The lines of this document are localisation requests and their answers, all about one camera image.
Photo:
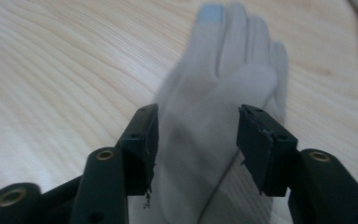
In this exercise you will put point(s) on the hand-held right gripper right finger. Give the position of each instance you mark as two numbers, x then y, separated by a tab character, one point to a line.
264	149

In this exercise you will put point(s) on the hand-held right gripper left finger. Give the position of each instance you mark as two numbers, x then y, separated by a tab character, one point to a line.
138	149

